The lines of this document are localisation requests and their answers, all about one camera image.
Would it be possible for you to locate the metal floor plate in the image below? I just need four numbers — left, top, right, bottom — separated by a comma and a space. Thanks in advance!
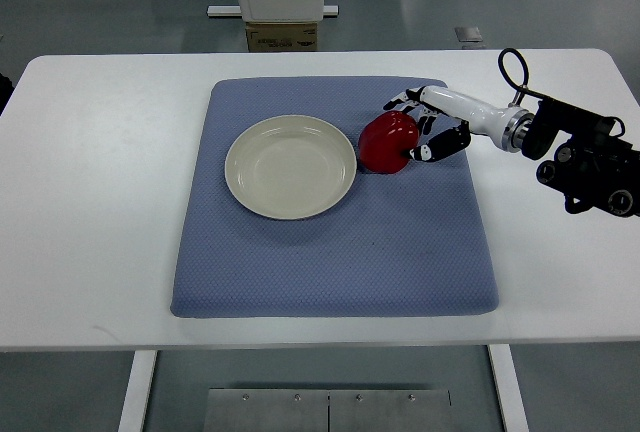
204, 389, 456, 431

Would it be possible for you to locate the red bell pepper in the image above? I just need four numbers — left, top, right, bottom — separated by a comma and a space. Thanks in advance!
358, 110, 420, 174

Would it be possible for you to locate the white table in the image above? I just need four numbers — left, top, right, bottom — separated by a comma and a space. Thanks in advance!
0, 48, 640, 432

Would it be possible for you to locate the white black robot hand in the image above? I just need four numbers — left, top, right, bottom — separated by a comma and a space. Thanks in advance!
383, 86, 533, 162

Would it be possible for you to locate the cream round plate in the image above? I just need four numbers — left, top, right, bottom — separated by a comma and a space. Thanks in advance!
224, 115, 357, 220

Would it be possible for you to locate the black cable loop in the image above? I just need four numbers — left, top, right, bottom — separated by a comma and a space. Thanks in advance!
497, 47, 531, 106

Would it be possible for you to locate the cardboard box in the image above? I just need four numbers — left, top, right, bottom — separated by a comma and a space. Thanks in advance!
245, 22, 318, 53

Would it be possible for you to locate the blue textured mat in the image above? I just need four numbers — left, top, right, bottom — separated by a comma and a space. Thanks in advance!
171, 76, 499, 318

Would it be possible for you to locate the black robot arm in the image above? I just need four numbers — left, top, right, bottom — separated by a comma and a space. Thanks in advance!
504, 97, 639, 218

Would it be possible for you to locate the grey floor outlet cover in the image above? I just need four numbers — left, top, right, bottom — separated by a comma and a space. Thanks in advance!
454, 27, 486, 50

